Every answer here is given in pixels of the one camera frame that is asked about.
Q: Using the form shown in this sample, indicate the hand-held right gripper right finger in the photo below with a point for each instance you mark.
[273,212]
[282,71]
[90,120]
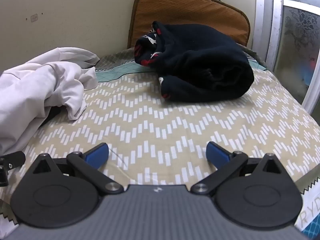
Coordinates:
[217,155]

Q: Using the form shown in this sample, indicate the black printed garment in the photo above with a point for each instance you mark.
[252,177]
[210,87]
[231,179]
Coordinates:
[200,62]

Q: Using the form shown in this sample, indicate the beige zigzag patterned bedsheet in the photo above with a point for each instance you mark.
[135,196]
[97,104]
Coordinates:
[150,120]

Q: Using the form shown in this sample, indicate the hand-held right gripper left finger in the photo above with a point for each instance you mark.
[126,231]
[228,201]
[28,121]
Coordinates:
[96,155]

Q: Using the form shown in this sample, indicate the white garment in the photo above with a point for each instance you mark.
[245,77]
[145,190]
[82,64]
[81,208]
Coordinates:
[37,92]

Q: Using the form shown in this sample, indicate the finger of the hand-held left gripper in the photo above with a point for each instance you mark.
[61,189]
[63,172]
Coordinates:
[12,158]

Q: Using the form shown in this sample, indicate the frosted glass sliding window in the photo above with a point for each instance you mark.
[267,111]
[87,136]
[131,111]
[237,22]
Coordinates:
[295,30]

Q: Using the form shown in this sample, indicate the brown mesh cushion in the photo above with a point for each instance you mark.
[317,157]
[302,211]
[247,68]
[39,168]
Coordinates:
[187,7]

